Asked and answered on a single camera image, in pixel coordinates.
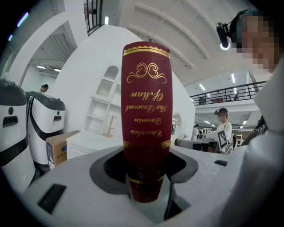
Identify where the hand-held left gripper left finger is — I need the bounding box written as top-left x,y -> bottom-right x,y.
22,145 -> 167,227

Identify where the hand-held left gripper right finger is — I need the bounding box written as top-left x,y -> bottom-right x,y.
162,149 -> 233,227

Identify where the dark red hardcover book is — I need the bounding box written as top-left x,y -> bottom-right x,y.
121,41 -> 174,204

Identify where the grey tube device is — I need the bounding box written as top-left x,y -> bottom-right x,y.
174,138 -> 210,153

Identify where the wooden board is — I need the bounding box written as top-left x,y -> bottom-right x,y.
46,130 -> 81,170

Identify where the wooden mug tree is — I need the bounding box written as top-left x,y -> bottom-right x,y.
102,115 -> 118,138

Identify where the black metal railing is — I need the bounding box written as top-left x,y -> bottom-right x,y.
189,81 -> 267,106

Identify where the white and black robot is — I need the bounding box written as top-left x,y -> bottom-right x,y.
0,77 -> 36,193
25,90 -> 67,166

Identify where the person's shirt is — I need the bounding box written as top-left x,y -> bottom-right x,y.
252,59 -> 284,142

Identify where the white mesh cabinet door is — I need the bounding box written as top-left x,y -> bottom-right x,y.
95,77 -> 114,98

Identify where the person's face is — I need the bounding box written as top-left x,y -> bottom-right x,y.
230,10 -> 284,74

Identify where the oval wall mirror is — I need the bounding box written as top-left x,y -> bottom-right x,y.
171,113 -> 182,136

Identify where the black head-mounted camera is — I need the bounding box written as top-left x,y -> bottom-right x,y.
216,10 -> 249,51

